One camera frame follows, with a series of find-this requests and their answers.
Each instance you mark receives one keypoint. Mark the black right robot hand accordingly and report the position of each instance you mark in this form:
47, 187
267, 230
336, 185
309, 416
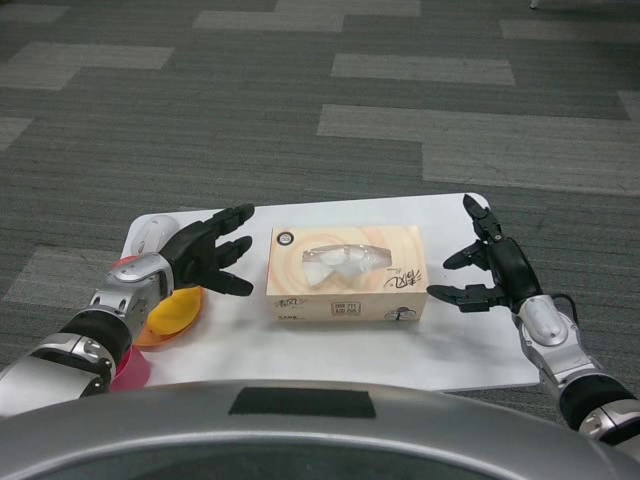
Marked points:
512, 270

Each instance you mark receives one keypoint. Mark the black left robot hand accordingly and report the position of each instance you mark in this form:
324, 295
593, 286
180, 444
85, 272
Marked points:
195, 250

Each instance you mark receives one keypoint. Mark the beige tissue box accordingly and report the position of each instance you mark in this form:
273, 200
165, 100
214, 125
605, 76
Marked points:
290, 280

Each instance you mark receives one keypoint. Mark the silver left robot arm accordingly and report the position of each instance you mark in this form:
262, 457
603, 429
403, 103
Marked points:
135, 290

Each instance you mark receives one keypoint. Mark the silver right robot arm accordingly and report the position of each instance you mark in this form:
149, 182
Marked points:
545, 325

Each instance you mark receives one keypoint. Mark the white computer mouse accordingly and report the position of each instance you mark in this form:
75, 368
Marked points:
150, 235

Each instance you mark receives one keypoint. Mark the yellow toy fruit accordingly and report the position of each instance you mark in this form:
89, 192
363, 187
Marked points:
175, 312

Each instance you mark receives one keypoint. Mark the orange plastic plate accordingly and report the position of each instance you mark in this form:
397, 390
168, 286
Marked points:
150, 340

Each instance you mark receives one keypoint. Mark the pink plate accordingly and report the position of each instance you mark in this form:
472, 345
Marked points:
132, 372

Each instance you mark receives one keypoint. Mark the silver robot chest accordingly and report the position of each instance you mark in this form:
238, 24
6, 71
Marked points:
150, 435

